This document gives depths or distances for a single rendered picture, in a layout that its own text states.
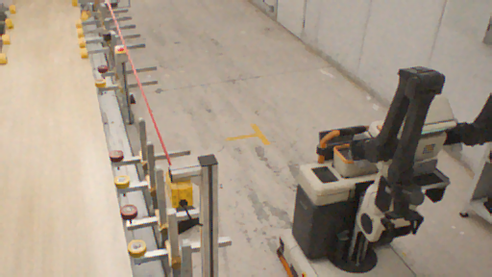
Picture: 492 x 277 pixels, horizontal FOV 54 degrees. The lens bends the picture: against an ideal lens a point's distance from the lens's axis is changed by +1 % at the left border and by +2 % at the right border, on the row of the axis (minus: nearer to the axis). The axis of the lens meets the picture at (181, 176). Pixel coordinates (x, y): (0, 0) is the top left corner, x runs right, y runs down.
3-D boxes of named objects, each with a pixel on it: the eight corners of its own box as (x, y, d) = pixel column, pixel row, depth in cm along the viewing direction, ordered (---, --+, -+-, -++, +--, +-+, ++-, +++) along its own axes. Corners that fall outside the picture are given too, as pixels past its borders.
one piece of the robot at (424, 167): (367, 198, 221) (376, 160, 208) (421, 188, 225) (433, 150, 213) (386, 220, 208) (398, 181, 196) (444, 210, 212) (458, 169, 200)
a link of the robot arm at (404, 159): (437, 69, 160) (406, 75, 158) (449, 77, 155) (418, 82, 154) (406, 172, 186) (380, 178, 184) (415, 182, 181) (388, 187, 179)
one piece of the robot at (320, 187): (286, 246, 298) (299, 132, 250) (366, 231, 306) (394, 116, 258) (310, 287, 271) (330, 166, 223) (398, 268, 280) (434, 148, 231)
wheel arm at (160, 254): (229, 241, 213) (229, 235, 211) (232, 246, 211) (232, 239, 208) (134, 261, 206) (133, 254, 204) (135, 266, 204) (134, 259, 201)
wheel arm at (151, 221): (213, 211, 235) (213, 204, 232) (215, 215, 232) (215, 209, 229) (127, 227, 228) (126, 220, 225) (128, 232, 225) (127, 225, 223)
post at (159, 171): (168, 243, 234) (161, 163, 207) (170, 248, 232) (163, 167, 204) (161, 244, 234) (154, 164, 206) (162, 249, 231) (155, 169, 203)
